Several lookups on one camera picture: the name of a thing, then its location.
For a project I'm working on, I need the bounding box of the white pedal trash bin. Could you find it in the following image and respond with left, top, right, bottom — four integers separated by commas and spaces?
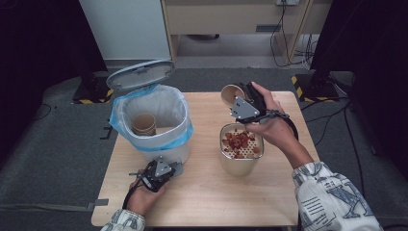
106, 59, 195, 178

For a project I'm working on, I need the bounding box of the steel container with strainer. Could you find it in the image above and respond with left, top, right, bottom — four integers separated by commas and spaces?
218, 122, 266, 177

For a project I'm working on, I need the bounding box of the bundle of black cables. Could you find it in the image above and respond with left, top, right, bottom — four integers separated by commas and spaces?
268, 2, 319, 69

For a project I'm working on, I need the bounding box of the black striped stand base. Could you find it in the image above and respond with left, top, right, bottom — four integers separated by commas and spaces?
71, 75, 120, 105
291, 72, 342, 104

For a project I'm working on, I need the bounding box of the brown paper cup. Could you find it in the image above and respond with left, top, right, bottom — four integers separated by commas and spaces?
131, 112, 158, 137
220, 83, 247, 110

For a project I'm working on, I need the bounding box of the right hand-held gripper cable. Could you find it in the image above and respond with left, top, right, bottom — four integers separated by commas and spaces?
265, 109, 300, 141

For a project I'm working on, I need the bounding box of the black curtain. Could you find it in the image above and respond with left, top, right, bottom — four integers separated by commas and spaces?
309, 0, 408, 181
0, 0, 109, 167

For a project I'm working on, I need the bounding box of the blue bin liner bag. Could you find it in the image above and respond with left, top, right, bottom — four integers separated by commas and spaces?
109, 83, 194, 153

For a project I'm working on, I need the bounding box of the person's left hand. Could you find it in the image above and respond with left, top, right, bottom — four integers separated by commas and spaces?
126, 178, 167, 218

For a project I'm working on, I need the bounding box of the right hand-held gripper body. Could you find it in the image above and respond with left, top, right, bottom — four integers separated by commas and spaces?
229, 82, 291, 125

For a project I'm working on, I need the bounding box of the pile of red food scraps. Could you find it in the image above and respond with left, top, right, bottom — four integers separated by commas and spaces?
221, 128, 262, 160

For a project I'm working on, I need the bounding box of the grey tape strip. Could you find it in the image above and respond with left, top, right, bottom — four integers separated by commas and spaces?
86, 198, 110, 210

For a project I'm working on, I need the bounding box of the person's right hand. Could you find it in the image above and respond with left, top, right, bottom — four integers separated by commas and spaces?
244, 81, 302, 150

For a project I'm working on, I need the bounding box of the light wooden desk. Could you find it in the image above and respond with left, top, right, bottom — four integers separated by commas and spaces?
161, 0, 333, 66

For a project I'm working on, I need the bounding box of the hand-held gripper cable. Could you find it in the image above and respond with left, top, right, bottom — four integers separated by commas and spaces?
121, 183, 140, 210
265, 109, 300, 141

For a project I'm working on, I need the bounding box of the left hand-held gripper cable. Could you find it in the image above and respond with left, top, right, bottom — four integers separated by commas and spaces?
121, 183, 140, 210

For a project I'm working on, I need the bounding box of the thin black floor cable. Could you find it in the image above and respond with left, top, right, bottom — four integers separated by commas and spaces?
31, 102, 58, 122

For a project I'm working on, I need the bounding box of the white cabinet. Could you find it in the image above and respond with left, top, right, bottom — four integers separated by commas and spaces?
78, 0, 172, 62

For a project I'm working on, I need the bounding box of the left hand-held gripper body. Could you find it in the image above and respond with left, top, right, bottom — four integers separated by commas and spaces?
128, 156, 178, 194

